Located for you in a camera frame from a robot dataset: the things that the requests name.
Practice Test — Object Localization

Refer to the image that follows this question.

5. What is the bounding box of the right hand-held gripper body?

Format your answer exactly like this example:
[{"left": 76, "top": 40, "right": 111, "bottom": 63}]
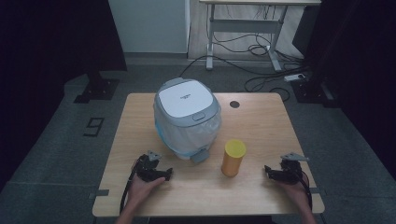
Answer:
[{"left": 274, "top": 151, "right": 310, "bottom": 186}]

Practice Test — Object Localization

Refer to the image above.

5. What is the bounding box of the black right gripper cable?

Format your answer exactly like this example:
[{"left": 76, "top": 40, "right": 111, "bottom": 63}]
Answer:
[{"left": 298, "top": 170, "right": 314, "bottom": 211}]

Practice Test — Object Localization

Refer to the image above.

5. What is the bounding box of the yellow cylindrical canister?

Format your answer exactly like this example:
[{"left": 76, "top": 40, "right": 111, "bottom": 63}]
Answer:
[{"left": 220, "top": 138, "right": 248, "bottom": 178}]

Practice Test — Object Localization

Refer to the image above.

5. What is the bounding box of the long black floor cable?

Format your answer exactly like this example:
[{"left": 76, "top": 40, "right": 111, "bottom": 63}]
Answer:
[{"left": 178, "top": 54, "right": 309, "bottom": 78}]

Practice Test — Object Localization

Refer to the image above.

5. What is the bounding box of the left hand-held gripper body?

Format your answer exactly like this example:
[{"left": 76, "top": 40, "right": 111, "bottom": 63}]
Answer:
[{"left": 135, "top": 150, "right": 163, "bottom": 183}]

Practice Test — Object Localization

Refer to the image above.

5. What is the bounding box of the white power strip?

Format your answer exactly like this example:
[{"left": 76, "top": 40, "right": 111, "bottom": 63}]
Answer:
[{"left": 283, "top": 73, "right": 308, "bottom": 83}]

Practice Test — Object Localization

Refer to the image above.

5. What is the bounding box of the white grey pedal trash can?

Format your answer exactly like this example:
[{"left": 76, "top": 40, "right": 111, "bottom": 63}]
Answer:
[{"left": 152, "top": 77, "right": 222, "bottom": 164}]

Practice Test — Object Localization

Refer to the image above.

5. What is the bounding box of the person's right hand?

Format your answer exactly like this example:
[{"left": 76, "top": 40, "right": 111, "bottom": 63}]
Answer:
[{"left": 276, "top": 172, "right": 312, "bottom": 210}]

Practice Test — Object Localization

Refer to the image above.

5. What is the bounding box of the looped black floor cable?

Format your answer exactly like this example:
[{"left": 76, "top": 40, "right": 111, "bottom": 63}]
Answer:
[{"left": 244, "top": 75, "right": 292, "bottom": 103}]

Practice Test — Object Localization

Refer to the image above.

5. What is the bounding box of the white plastic bin liner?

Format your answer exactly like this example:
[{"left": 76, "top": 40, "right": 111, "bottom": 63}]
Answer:
[{"left": 153, "top": 106, "right": 220, "bottom": 160}]

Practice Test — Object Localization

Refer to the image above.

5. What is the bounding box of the white panel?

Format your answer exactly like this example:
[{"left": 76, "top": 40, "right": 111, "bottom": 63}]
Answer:
[{"left": 107, "top": 0, "right": 191, "bottom": 54}]

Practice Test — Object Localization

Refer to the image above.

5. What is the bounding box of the dark curtain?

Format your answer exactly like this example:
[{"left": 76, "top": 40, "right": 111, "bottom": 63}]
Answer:
[
  {"left": 0, "top": 0, "right": 127, "bottom": 190},
  {"left": 292, "top": 0, "right": 396, "bottom": 172}
]

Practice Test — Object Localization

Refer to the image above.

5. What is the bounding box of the person's left hand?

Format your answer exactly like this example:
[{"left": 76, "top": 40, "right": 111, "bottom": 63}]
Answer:
[{"left": 128, "top": 160, "right": 166, "bottom": 208}]

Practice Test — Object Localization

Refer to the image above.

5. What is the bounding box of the tangle of black cables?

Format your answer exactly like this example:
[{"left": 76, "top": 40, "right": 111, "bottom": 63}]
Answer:
[{"left": 206, "top": 31, "right": 306, "bottom": 63}]

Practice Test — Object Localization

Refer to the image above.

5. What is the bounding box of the white metal frame desk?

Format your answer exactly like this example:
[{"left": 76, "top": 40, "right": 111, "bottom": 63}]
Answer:
[{"left": 199, "top": 0, "right": 322, "bottom": 73}]

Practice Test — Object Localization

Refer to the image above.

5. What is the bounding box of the black stand base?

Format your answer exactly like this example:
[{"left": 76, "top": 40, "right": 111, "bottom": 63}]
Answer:
[
  {"left": 290, "top": 77, "right": 341, "bottom": 108},
  {"left": 73, "top": 70, "right": 121, "bottom": 105}
]

